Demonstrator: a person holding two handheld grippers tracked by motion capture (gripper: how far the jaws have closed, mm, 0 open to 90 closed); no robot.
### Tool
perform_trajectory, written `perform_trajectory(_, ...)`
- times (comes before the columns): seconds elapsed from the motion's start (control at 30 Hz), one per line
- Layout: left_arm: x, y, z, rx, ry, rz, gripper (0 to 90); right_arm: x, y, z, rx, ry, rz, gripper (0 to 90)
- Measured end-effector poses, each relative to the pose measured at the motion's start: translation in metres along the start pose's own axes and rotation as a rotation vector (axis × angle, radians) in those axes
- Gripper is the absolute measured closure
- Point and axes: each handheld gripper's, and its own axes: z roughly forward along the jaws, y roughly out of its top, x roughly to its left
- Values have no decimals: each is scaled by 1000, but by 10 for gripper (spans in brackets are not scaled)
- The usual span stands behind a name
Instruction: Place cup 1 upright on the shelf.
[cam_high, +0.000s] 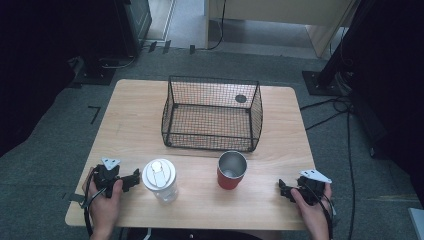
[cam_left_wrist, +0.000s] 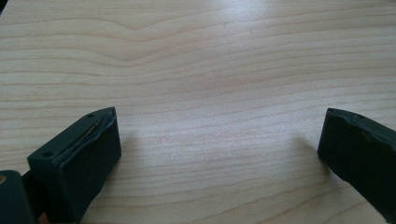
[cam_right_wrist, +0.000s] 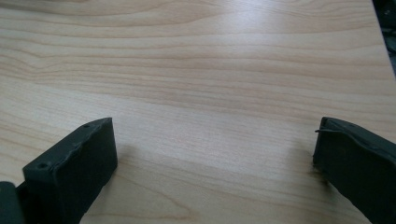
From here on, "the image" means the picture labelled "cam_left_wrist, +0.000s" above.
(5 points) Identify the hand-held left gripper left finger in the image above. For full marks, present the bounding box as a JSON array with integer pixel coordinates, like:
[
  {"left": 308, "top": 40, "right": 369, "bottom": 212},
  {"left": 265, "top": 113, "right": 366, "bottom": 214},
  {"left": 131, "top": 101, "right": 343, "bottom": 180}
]
[{"left": 26, "top": 106, "right": 122, "bottom": 224}]

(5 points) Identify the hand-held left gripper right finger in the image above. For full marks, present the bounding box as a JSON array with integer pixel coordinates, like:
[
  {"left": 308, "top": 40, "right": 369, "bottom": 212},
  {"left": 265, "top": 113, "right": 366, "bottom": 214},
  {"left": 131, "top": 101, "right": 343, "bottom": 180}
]
[{"left": 317, "top": 107, "right": 396, "bottom": 224}]

